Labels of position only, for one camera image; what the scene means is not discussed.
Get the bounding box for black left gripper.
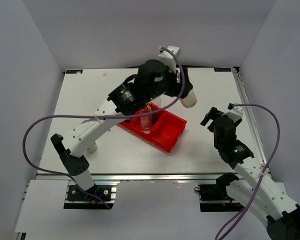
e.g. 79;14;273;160
144;64;192;102

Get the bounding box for clear jar with white granules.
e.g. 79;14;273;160
179;89;197;108

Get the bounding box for gold-spout clear oil bottle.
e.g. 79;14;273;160
140;104;152;134

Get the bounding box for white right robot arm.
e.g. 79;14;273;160
200;103;300;240

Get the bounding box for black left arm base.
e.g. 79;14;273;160
63;182;117;210

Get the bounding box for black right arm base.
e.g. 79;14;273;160
194;184;243;213

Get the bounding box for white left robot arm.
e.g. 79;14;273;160
50;59;194;200

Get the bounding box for blue label sticker right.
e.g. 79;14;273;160
214;67;232;72

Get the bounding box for blue label sticker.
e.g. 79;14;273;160
65;69;83;75
214;67;232;72

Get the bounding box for red plastic organizer bin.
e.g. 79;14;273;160
118;110;187;153

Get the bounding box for blue label sticker left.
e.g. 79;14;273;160
65;69;83;75

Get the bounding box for silver-lidded clear jar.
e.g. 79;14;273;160
87;141;98;153

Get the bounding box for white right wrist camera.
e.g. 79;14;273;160
224;103;244;124

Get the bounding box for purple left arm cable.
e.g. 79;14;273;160
22;47;186;210

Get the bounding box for aluminium table frame rail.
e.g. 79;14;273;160
232;66;267;167

